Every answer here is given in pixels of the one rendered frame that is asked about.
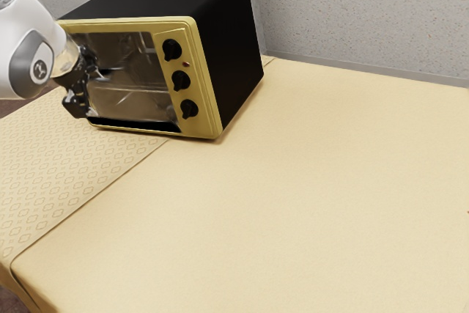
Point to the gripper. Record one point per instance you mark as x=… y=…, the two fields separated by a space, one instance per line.
x=80 y=80

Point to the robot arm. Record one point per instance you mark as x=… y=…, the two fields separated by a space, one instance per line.
x=25 y=38

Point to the black and yellow toaster oven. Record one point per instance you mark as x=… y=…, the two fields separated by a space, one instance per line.
x=205 y=45

